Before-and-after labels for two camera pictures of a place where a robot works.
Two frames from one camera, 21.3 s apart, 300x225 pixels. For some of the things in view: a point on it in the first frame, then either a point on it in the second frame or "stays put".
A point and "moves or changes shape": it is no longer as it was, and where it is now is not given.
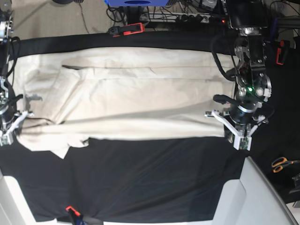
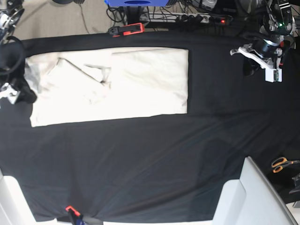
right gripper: x=254 y=86 → x=278 y=23
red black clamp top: x=117 y=31 stays put
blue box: x=137 y=3 stays put
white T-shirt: x=71 y=95 moves or changes shape
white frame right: x=251 y=199 stays put
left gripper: x=8 y=104 → x=15 y=82
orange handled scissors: x=278 y=164 stays put
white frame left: x=14 y=208 stays put
